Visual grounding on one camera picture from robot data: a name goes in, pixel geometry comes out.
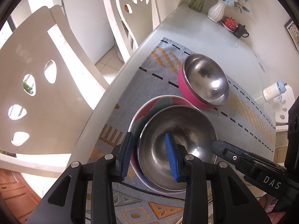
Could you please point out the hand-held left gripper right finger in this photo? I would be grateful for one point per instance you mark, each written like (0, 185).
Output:
(171, 158)

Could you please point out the red teacup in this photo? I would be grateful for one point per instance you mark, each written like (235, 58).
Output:
(229, 21)

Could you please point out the framed wall picture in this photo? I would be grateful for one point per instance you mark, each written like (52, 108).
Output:
(293, 33)

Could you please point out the white saucer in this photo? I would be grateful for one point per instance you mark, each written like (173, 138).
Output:
(231, 28)

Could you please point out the grey patterned woven placemat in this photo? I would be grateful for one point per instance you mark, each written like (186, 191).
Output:
(140, 86)

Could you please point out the person's right hand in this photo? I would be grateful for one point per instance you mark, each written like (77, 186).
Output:
(263, 203)

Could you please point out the white cartoon cup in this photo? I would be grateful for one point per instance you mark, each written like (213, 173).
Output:
(271, 93)

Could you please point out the white chair with holes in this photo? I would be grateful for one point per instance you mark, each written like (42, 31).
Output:
(283, 112)
(116, 23)
(46, 112)

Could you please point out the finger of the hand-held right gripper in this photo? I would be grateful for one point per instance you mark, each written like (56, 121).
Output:
(226, 152)

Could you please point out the pink-sided steel bowl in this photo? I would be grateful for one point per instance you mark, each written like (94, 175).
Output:
(205, 79)

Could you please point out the pink cartoon bowl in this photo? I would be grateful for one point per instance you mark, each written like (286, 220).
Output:
(149, 109)

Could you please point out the black teapot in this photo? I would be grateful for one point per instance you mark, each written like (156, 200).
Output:
(239, 30)

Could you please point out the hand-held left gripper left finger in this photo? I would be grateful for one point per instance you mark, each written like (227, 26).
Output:
(127, 158)

